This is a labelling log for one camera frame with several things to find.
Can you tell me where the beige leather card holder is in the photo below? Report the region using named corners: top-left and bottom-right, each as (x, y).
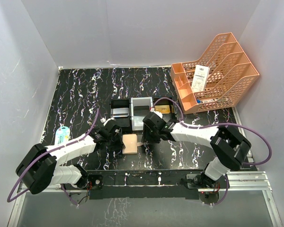
top-left (122, 134), bottom-right (144, 155)

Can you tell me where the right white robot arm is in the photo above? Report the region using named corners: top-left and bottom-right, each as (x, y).
top-left (142, 112), bottom-right (251, 188)

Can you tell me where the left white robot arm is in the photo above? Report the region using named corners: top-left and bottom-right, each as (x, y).
top-left (16, 119), bottom-right (124, 194)

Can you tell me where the black card in white tray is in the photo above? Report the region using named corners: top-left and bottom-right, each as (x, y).
top-left (133, 105), bottom-right (150, 116)

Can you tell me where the gold card in right tray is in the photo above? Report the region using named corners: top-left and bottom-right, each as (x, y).
top-left (155, 105), bottom-right (171, 114)

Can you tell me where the silver card in left tray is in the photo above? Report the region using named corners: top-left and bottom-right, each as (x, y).
top-left (112, 107), bottom-right (130, 118)

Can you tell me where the white middle tray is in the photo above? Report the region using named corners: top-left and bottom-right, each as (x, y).
top-left (130, 97), bottom-right (153, 131)

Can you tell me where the left black tray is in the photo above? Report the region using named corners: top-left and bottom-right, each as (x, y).
top-left (110, 98), bottom-right (132, 133)

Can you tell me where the black tray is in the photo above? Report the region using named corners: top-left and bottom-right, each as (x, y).
top-left (110, 98), bottom-right (132, 133)
top-left (154, 99), bottom-right (177, 122)

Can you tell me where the right black tray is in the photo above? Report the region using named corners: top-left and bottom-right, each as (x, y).
top-left (154, 99), bottom-right (177, 122)

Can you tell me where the black front base bar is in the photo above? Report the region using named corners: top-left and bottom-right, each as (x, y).
top-left (86, 169), bottom-right (230, 201)

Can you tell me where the blue packaged item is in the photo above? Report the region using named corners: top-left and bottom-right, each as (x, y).
top-left (54, 126), bottom-right (70, 145)

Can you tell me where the white paper receipt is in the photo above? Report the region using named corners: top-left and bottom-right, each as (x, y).
top-left (191, 65), bottom-right (210, 93)

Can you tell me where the orange plastic file organizer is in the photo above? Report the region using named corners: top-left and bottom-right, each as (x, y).
top-left (170, 32), bottom-right (259, 114)

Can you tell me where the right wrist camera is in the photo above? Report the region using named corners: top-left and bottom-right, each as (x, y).
top-left (150, 107), bottom-right (163, 119)

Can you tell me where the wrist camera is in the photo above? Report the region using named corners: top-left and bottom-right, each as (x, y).
top-left (103, 118), bottom-right (121, 136)
top-left (150, 107), bottom-right (163, 119)

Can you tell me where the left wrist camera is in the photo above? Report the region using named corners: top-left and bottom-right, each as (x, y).
top-left (103, 118), bottom-right (121, 136)

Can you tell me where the aluminium frame rail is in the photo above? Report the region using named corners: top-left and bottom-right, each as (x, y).
top-left (8, 171), bottom-right (282, 227)

